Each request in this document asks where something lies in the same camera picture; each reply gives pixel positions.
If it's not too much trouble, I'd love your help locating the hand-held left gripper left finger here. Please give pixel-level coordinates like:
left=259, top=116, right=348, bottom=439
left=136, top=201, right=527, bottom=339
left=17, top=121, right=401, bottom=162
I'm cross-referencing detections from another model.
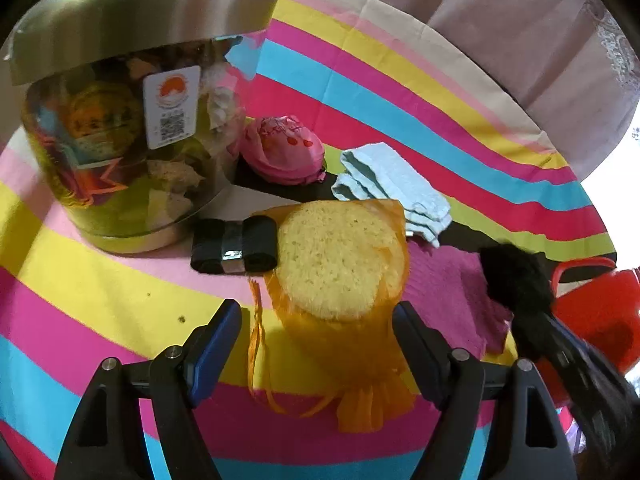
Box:
left=52, top=299, right=244, bottom=480

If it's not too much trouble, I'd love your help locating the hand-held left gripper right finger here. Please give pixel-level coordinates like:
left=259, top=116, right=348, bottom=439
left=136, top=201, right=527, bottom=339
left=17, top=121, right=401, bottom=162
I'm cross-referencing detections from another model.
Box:
left=392, top=301, right=579, bottom=480

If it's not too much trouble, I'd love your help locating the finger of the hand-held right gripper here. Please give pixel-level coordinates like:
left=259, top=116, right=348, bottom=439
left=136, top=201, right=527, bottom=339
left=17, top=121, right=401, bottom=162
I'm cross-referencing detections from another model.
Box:
left=510, top=306, right=603, bottom=378

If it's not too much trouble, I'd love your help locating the black fluffy pompom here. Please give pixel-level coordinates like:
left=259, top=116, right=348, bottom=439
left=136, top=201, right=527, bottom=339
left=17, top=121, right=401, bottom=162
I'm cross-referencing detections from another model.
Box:
left=480, top=244, right=556, bottom=322

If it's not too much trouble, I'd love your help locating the yellow round sponge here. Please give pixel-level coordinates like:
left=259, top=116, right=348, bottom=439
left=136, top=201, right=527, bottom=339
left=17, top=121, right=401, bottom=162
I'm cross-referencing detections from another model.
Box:
left=277, top=201, right=405, bottom=322

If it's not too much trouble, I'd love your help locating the red thermos flask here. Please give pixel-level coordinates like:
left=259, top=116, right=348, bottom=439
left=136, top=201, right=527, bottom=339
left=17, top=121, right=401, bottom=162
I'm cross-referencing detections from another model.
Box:
left=537, top=257, right=640, bottom=407

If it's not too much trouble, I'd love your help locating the magenta cloth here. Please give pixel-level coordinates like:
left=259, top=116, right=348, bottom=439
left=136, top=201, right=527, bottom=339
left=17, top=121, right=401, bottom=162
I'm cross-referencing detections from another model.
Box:
left=402, top=240, right=516, bottom=356

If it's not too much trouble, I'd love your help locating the colourful striped tablecloth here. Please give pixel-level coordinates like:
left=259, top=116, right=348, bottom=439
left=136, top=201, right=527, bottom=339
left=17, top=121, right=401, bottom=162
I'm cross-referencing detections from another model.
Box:
left=0, top=0, right=622, bottom=480

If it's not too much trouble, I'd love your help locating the black roll with silver band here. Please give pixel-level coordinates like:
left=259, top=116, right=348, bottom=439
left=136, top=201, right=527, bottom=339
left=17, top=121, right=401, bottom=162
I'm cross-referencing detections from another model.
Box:
left=190, top=215, right=280, bottom=276

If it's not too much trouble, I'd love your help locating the light blue folded towel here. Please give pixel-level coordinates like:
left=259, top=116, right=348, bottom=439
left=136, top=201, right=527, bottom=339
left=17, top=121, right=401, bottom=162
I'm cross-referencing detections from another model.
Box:
left=331, top=142, right=453, bottom=249

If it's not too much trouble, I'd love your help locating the glass jar with metal lid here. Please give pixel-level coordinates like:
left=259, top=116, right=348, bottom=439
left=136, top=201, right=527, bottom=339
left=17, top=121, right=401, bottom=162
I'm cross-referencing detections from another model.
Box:
left=5, top=0, right=281, bottom=255

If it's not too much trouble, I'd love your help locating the pink printed pouch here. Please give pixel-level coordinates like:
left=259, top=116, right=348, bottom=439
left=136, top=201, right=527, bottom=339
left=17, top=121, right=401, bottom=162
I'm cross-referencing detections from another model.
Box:
left=239, top=115, right=327, bottom=186

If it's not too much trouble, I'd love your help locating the beige embroidered curtain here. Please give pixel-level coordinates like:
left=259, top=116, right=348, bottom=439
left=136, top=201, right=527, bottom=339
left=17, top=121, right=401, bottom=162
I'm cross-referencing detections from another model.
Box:
left=280, top=0, right=640, bottom=182

